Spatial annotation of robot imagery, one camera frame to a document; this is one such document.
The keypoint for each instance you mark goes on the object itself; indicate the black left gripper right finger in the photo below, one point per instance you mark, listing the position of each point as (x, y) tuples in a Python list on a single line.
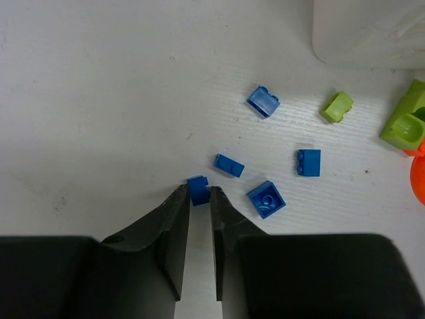
[(351, 275)]

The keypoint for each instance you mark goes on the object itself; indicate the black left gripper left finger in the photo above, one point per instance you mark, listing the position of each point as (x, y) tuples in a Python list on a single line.
[(134, 273)]

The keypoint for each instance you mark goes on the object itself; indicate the small blue lego brick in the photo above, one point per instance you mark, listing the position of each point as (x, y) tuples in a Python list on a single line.
[(198, 189)]

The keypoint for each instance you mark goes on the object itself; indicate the blue square lego upside down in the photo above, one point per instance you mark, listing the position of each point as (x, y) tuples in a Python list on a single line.
[(266, 199)]

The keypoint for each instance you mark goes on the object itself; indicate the blue flat lego brick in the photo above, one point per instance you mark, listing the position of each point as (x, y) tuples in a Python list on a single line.
[(228, 165)]

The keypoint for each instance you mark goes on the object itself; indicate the blue lego brick near green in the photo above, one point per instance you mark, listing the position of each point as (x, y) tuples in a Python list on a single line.
[(309, 163)]

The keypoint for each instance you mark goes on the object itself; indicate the blue lego brick far left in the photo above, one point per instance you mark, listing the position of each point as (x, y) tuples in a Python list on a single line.
[(263, 102)]

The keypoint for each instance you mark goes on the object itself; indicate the green lego brick top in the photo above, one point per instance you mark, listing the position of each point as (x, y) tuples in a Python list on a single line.
[(335, 109)]

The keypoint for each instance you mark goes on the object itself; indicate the orange dome lego upper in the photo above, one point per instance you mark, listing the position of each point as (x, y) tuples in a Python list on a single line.
[(417, 178)]

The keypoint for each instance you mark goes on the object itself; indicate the green curved lego piece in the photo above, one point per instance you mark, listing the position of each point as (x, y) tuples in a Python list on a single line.
[(405, 127)]

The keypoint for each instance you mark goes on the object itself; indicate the white divided plastic container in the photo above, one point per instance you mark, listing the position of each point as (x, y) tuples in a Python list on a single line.
[(372, 34)]

